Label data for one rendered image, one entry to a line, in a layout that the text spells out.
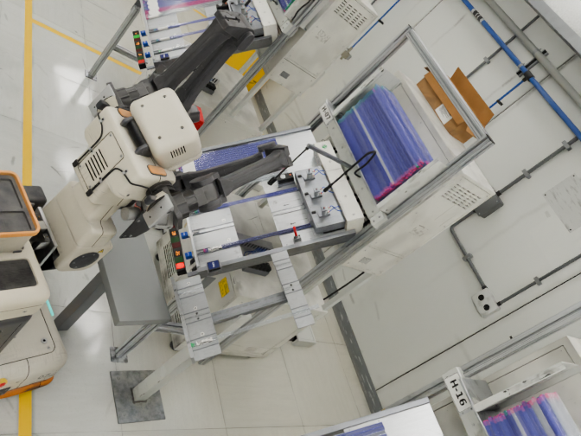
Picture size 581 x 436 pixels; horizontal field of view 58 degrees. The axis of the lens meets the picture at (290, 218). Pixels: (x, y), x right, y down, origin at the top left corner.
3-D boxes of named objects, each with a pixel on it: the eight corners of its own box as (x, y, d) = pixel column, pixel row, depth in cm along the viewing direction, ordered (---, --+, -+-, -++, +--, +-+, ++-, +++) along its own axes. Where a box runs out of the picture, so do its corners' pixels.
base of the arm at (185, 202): (161, 186, 159) (177, 219, 156) (185, 177, 162) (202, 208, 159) (161, 200, 167) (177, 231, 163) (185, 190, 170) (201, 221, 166)
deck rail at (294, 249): (200, 278, 228) (197, 272, 223) (199, 275, 229) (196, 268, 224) (354, 240, 239) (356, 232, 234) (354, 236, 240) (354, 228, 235)
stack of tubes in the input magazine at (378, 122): (374, 201, 225) (424, 161, 212) (335, 120, 254) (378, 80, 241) (392, 208, 233) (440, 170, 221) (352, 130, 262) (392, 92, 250)
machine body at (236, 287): (166, 355, 279) (239, 295, 250) (150, 247, 318) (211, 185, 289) (257, 362, 323) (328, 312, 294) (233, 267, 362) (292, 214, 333)
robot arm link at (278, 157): (295, 138, 189) (303, 164, 192) (270, 141, 199) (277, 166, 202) (198, 182, 161) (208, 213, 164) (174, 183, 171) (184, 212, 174)
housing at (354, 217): (345, 240, 240) (347, 221, 229) (312, 162, 268) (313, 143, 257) (361, 235, 241) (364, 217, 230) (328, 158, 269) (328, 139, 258)
